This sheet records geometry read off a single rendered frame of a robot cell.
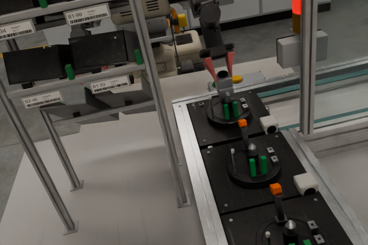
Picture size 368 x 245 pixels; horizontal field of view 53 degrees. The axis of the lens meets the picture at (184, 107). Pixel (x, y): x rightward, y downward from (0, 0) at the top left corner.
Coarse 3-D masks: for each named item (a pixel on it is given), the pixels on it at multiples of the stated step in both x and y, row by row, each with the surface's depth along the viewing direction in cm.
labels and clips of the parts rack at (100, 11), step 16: (80, 16) 72; (96, 16) 73; (0, 32) 71; (16, 32) 72; (32, 32) 72; (96, 80) 80; (112, 80) 80; (128, 80) 81; (32, 96) 80; (48, 96) 80; (96, 112) 105; (112, 112) 105
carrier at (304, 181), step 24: (240, 144) 104; (264, 144) 103; (288, 144) 101; (216, 168) 98; (240, 168) 94; (264, 168) 90; (288, 168) 94; (216, 192) 91; (240, 192) 90; (264, 192) 88; (288, 192) 87; (312, 192) 86
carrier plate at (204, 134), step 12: (240, 96) 125; (252, 96) 124; (192, 108) 124; (204, 108) 123; (252, 108) 118; (264, 108) 117; (192, 120) 118; (204, 120) 117; (252, 120) 113; (204, 132) 112; (216, 132) 111; (228, 132) 110; (240, 132) 109; (252, 132) 108; (264, 132) 108; (204, 144) 107; (216, 144) 107
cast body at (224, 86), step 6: (222, 72) 110; (228, 72) 111; (216, 78) 110; (222, 78) 109; (228, 78) 108; (216, 84) 113; (222, 84) 109; (228, 84) 109; (222, 90) 109; (228, 90) 110; (222, 96) 110; (228, 96) 108
